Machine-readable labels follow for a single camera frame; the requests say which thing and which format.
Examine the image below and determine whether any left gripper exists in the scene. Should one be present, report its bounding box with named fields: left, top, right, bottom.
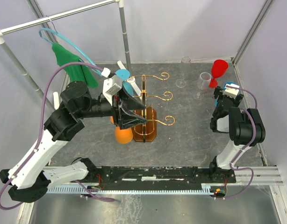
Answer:
left=77, top=82, right=149, bottom=129

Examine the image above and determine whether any clear wine glass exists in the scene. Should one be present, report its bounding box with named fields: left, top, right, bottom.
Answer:
left=176, top=56, right=191, bottom=88
left=194, top=72, right=212, bottom=100

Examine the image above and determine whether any red wine glass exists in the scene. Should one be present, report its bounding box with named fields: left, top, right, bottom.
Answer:
left=209, top=59, right=229, bottom=88

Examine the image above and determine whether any blue front wine glass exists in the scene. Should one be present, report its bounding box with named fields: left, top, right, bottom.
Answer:
left=215, top=81, right=239, bottom=106

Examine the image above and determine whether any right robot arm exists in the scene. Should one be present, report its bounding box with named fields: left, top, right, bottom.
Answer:
left=208, top=82, right=266, bottom=182

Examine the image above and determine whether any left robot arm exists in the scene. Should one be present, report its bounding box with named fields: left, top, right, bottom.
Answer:
left=0, top=81, right=148, bottom=203

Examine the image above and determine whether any orange wine glass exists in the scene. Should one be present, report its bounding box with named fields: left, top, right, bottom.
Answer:
left=115, top=126, right=133, bottom=144

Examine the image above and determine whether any brown wooden rack base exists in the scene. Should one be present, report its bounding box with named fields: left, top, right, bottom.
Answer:
left=131, top=105, right=157, bottom=143

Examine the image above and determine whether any light blue back glass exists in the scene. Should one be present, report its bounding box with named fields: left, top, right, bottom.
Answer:
left=115, top=69, right=133, bottom=96

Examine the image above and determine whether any blue clothes hanger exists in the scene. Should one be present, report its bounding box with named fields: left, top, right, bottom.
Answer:
left=39, top=28, right=102, bottom=76

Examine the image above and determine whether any green cloth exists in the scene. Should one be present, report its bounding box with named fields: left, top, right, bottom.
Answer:
left=52, top=43, right=98, bottom=88

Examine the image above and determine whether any gold wire glass rack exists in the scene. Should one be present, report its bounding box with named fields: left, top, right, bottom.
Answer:
left=131, top=75, right=175, bottom=143

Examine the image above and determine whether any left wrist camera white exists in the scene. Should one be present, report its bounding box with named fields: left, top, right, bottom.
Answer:
left=101, top=68, right=122, bottom=105

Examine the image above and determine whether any light blue cable duct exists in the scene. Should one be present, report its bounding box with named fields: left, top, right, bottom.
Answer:
left=47, top=184, right=214, bottom=196

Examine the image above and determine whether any silver clothes rail frame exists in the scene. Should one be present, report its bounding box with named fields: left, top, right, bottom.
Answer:
left=0, top=0, right=127, bottom=110

